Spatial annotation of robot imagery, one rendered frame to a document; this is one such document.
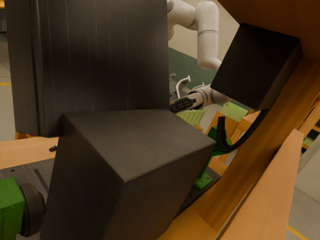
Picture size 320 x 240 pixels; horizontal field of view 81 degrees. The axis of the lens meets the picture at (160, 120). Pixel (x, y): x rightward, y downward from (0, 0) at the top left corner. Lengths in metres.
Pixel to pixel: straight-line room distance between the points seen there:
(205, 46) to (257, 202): 0.69
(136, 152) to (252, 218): 0.18
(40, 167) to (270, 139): 0.73
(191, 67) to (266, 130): 7.91
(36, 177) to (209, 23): 0.86
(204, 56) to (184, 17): 0.27
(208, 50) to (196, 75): 7.48
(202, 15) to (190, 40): 7.80
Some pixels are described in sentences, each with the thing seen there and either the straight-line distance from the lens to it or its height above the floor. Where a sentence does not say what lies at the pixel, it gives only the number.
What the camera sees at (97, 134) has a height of 1.24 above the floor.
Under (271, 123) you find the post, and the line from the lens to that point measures 0.64.
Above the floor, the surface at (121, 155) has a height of 1.24.
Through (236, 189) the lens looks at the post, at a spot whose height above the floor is 1.07.
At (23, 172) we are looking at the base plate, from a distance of 0.74.
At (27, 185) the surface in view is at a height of 1.16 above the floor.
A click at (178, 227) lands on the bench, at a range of 0.74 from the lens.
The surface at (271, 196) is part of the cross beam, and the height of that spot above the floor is 1.28.
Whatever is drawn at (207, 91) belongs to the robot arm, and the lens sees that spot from 0.80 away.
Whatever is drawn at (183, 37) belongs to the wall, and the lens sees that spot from 8.93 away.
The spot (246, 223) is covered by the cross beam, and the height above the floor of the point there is 1.28.
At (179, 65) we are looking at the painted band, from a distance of 8.77.
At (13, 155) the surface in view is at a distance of 0.81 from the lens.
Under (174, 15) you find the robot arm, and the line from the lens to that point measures 1.02.
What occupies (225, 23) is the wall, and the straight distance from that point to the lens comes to 8.33.
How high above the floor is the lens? 1.41
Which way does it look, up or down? 22 degrees down
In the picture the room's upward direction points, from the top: 23 degrees clockwise
